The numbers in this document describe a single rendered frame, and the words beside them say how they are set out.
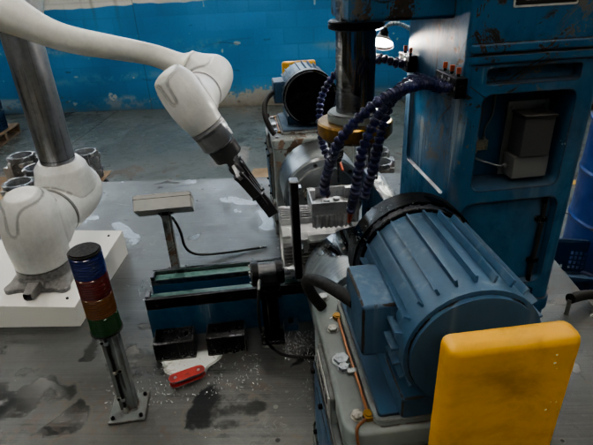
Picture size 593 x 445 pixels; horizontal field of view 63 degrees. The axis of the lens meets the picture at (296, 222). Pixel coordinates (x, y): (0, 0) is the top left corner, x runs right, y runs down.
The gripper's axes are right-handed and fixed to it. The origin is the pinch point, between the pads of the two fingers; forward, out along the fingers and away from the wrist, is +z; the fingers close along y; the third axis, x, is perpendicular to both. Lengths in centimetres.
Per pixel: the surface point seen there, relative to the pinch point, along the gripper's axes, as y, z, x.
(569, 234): 113, 172, -113
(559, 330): -85, -10, -33
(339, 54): -7.8, -24.1, -35.2
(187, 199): 16.6, -8.2, 21.5
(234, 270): -2.0, 10.8, 18.4
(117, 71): 584, -35, 174
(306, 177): 14.7, 5.9, -11.7
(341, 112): -8.3, -12.8, -29.0
